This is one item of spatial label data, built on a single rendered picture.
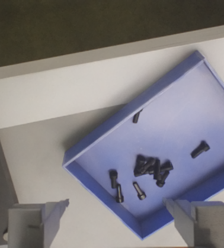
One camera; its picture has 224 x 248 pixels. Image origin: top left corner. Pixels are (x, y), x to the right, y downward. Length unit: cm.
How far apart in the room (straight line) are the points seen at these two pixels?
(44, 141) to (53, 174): 3
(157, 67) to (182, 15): 94
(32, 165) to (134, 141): 9
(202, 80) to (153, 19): 93
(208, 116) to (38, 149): 14
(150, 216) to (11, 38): 99
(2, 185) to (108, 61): 13
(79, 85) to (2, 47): 99
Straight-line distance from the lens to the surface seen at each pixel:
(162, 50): 24
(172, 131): 26
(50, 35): 119
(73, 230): 32
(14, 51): 123
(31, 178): 29
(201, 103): 26
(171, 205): 16
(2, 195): 30
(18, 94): 26
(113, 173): 28
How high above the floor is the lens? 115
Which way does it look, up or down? 64 degrees down
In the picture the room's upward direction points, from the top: 179 degrees clockwise
